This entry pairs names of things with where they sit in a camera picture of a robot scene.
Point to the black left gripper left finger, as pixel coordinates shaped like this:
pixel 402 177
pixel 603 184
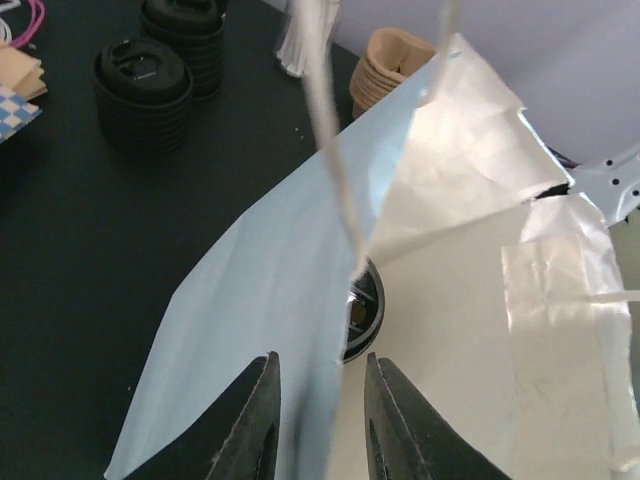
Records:
pixel 235 438

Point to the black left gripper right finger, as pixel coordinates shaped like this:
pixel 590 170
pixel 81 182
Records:
pixel 406 437

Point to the single black cup lid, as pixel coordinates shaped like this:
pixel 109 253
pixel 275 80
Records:
pixel 366 305

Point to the light blue paper bag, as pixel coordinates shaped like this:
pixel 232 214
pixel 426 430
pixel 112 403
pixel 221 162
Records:
pixel 505 305

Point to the left stack black lids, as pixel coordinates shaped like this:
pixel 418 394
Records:
pixel 143 92

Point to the stack black lids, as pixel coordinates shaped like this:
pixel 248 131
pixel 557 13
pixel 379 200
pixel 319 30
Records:
pixel 143 92
pixel 195 31

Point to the bundle of white straws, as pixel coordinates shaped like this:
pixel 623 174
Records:
pixel 300 32

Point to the right stack black lids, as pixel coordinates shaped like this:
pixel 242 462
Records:
pixel 195 31

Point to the flat bags with coloured handles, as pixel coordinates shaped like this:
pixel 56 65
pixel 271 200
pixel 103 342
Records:
pixel 21 72

